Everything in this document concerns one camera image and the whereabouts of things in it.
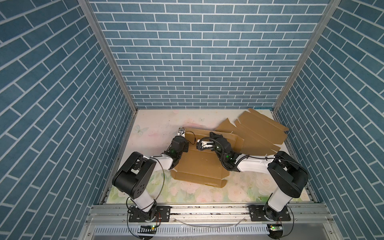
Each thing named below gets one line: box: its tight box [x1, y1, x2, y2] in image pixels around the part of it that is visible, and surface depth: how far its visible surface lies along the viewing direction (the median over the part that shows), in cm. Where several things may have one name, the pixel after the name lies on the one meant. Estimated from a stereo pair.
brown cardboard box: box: [170, 128, 244, 189], surface depth 87 cm
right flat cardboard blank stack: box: [215, 108, 289, 157], surface depth 111 cm
